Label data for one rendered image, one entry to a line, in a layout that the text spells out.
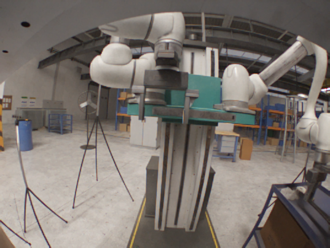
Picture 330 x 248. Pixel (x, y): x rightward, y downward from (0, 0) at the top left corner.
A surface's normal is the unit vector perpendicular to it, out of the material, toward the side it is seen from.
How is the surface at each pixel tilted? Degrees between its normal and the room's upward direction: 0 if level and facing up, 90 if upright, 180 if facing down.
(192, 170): 90
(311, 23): 169
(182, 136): 90
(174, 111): 90
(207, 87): 90
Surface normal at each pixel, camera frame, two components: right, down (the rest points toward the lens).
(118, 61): 0.37, 0.20
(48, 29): -0.11, 0.99
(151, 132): -0.21, 0.05
